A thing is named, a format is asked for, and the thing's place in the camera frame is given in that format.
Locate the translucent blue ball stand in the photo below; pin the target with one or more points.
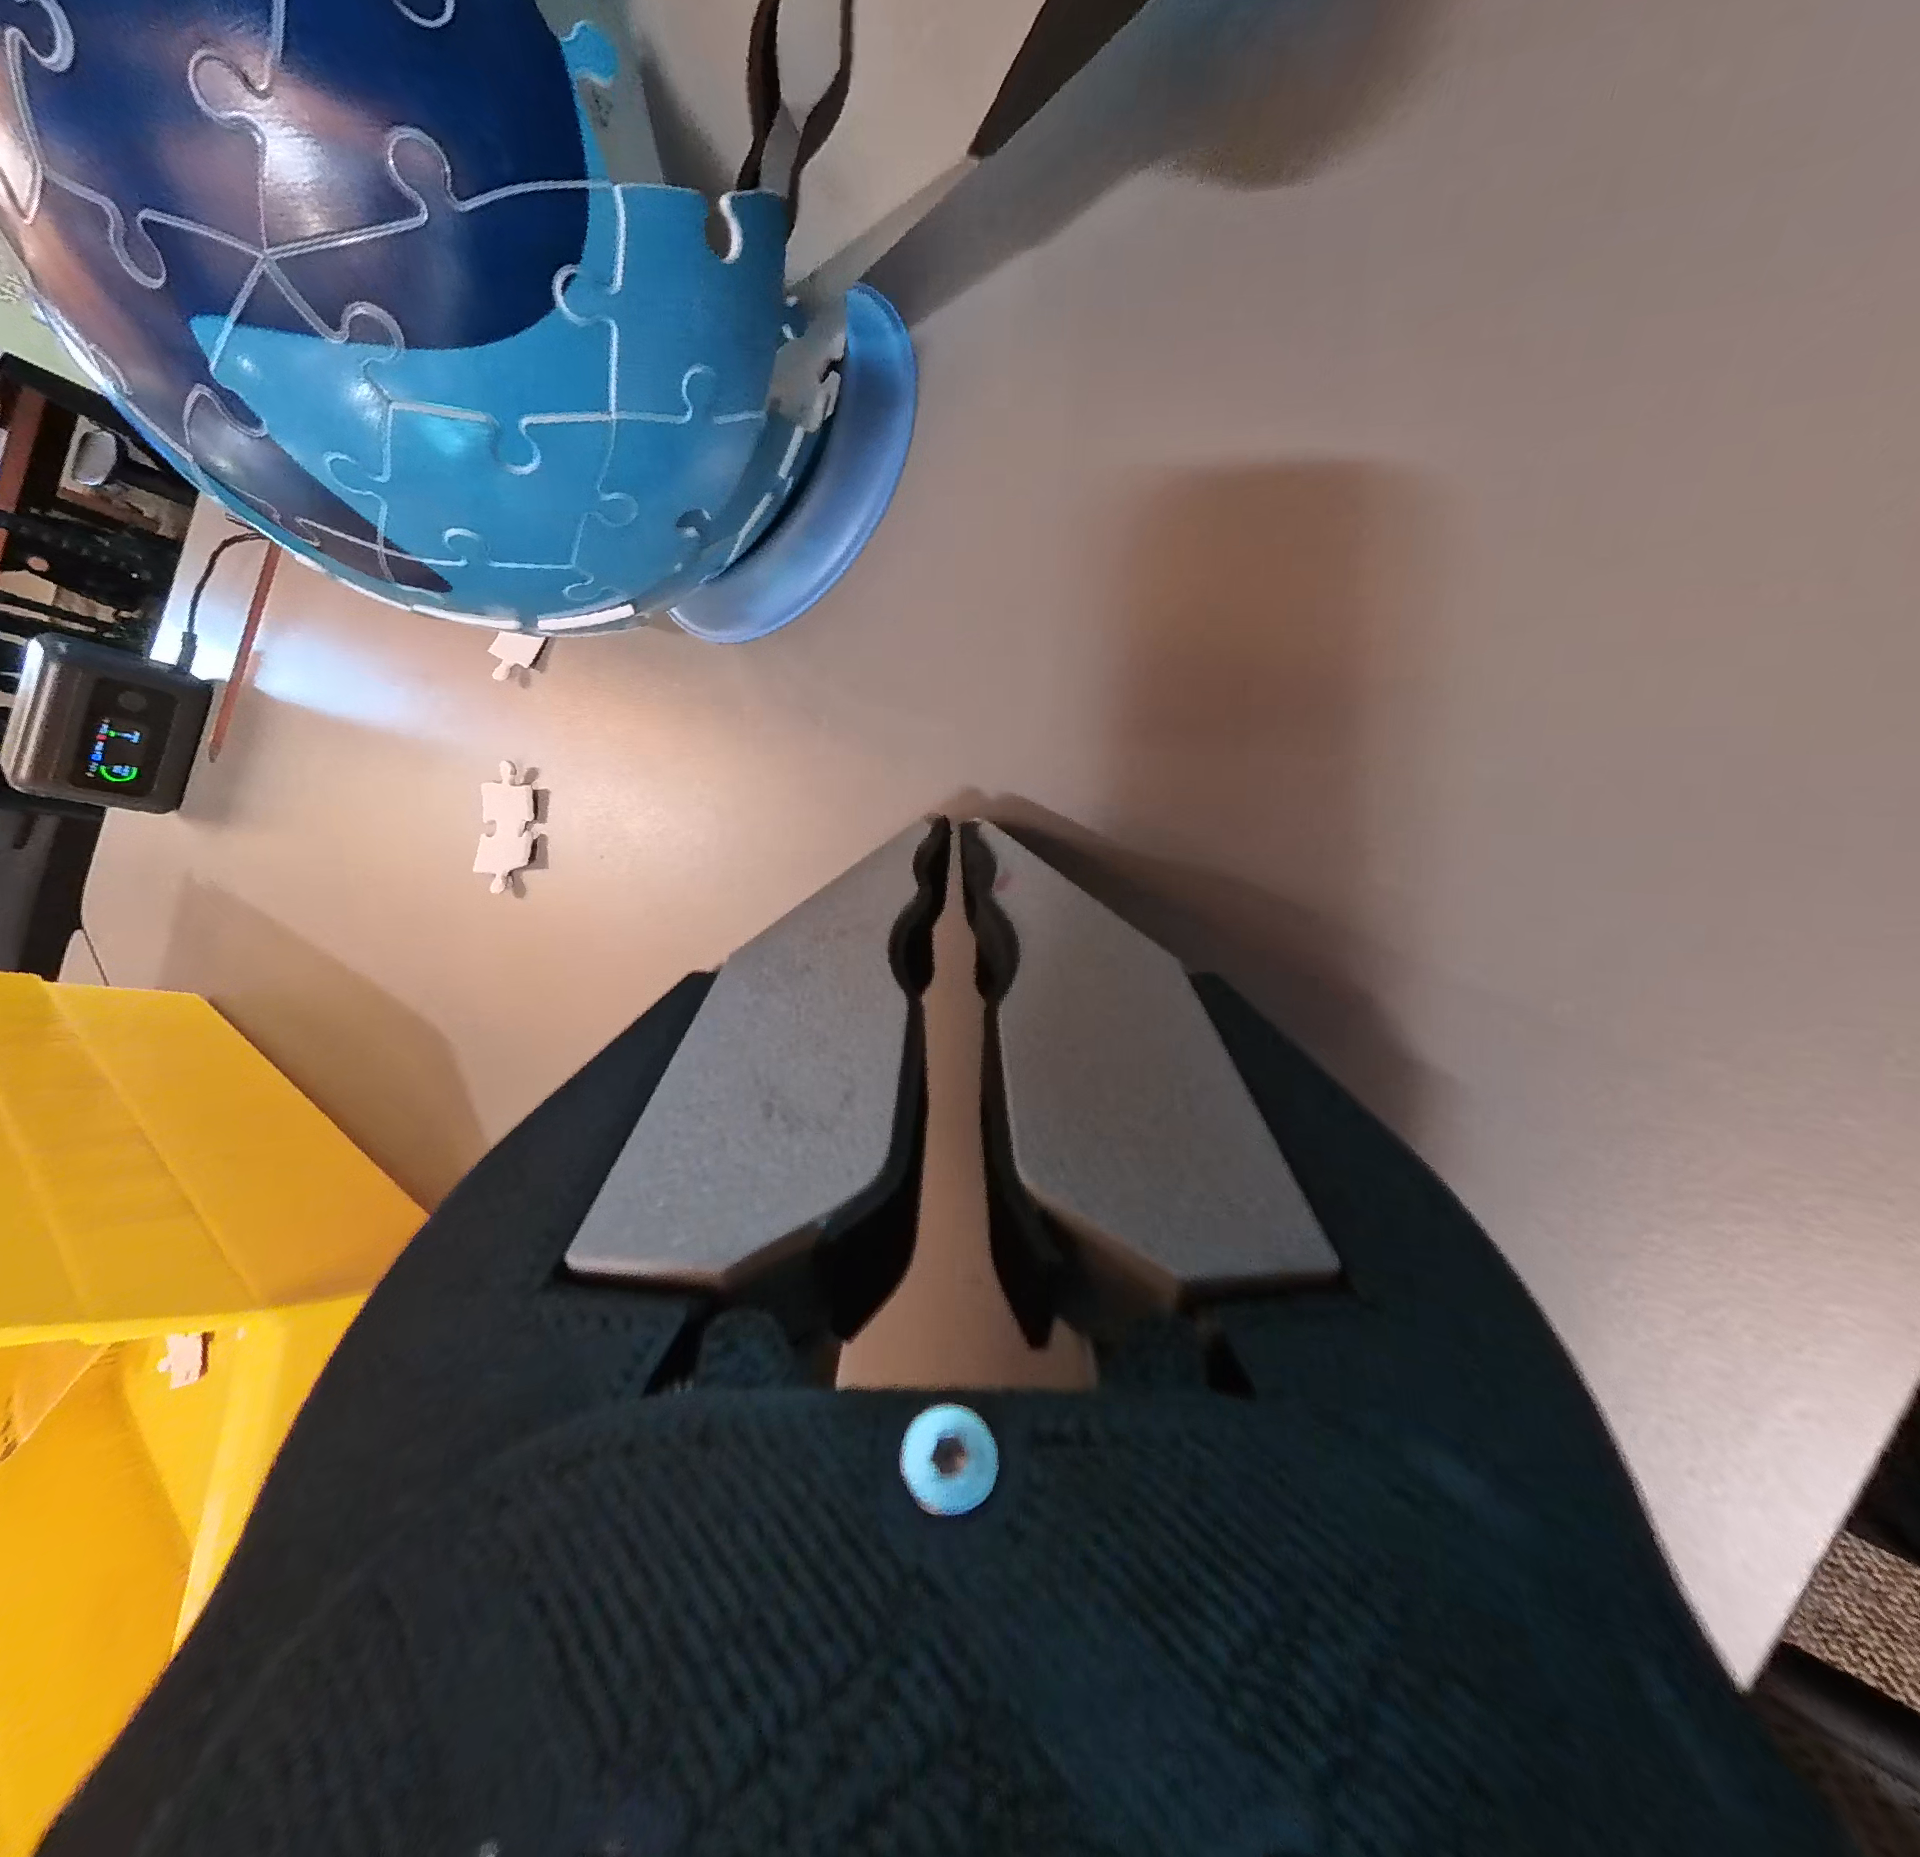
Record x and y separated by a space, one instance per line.
862 433

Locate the yellow plastic bin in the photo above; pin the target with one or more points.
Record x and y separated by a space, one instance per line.
136 1137

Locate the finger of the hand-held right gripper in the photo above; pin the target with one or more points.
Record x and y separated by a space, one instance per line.
683 72
931 87

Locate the thin brown stick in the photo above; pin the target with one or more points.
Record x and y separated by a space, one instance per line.
249 650

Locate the white puzzle piece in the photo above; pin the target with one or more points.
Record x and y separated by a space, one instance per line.
184 1361
515 655
504 831

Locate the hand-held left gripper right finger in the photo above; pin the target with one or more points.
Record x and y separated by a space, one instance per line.
1140 1121

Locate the dark background shelf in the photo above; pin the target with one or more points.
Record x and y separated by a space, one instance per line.
76 539

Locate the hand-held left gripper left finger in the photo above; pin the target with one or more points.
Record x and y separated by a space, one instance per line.
750 1109

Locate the grey power bank with display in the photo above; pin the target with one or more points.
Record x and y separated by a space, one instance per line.
61 702

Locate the blue puzzle ball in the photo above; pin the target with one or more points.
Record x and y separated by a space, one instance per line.
300 162

